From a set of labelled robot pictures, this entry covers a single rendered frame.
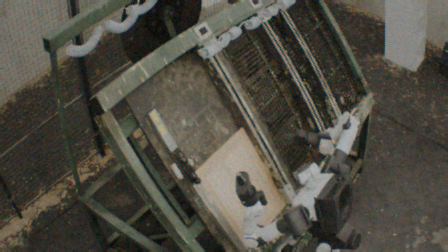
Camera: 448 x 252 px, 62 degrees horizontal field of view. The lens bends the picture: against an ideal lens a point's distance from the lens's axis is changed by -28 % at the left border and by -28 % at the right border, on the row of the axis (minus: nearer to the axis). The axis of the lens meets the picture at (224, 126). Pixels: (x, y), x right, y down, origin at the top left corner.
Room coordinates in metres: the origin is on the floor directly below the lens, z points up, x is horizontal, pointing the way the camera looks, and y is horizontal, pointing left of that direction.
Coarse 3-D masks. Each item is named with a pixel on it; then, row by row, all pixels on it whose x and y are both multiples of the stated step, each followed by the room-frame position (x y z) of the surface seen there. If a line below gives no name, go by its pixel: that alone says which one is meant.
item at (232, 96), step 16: (208, 32) 2.37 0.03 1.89; (224, 32) 2.27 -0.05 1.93; (208, 64) 2.31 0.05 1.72; (224, 80) 2.26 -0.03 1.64; (224, 96) 2.26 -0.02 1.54; (240, 96) 2.25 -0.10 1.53; (240, 112) 2.19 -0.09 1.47; (256, 128) 2.18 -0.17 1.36; (256, 144) 2.13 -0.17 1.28; (272, 160) 2.11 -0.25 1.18; (288, 192) 2.01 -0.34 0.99
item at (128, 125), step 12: (240, 36) 2.67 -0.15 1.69; (336, 84) 2.96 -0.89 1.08; (132, 120) 1.93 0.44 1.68; (132, 132) 1.89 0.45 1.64; (132, 144) 1.87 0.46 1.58; (144, 156) 1.85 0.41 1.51; (156, 180) 1.79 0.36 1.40; (168, 192) 1.77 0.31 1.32; (180, 216) 1.71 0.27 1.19; (192, 216) 1.78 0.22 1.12; (192, 228) 1.67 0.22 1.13; (204, 228) 1.70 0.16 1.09
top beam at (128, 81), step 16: (240, 0) 2.82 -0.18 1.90; (224, 16) 2.53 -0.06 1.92; (240, 16) 2.60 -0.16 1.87; (192, 32) 2.32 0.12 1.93; (160, 48) 2.15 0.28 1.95; (176, 48) 2.20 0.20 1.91; (144, 64) 2.04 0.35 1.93; (160, 64) 2.08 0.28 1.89; (128, 80) 1.93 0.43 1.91; (144, 80) 1.98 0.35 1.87; (96, 96) 1.79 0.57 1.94; (112, 96) 1.83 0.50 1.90; (96, 112) 1.81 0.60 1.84
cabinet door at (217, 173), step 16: (240, 128) 2.19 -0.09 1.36; (224, 144) 2.06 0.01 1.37; (240, 144) 2.11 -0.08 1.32; (208, 160) 1.95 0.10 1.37; (224, 160) 2.00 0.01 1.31; (240, 160) 2.05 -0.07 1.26; (256, 160) 2.09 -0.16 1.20; (208, 176) 1.89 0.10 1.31; (224, 176) 1.93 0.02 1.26; (256, 176) 2.03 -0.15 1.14; (208, 192) 1.82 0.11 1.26; (224, 192) 1.87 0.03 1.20; (272, 192) 2.01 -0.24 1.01; (224, 208) 1.80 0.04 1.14; (240, 208) 1.84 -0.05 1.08; (272, 208) 1.93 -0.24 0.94; (240, 224) 1.77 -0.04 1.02
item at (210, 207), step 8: (152, 112) 1.95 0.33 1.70; (152, 120) 1.92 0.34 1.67; (160, 120) 1.94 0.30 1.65; (152, 128) 1.92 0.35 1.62; (160, 136) 1.89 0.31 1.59; (168, 136) 1.90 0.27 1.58; (168, 144) 1.88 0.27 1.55; (168, 152) 1.87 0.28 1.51; (176, 160) 1.84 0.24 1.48; (184, 176) 1.82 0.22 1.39; (200, 184) 1.81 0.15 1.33; (200, 192) 1.78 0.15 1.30; (208, 200) 1.77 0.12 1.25; (208, 208) 1.74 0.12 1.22; (216, 208) 1.76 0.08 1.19; (216, 216) 1.72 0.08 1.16; (216, 224) 1.71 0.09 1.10; (224, 224) 1.71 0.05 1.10; (224, 232) 1.68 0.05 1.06; (232, 232) 1.69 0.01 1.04; (232, 240) 1.65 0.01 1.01; (240, 240) 1.67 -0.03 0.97; (240, 248) 1.63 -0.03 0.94
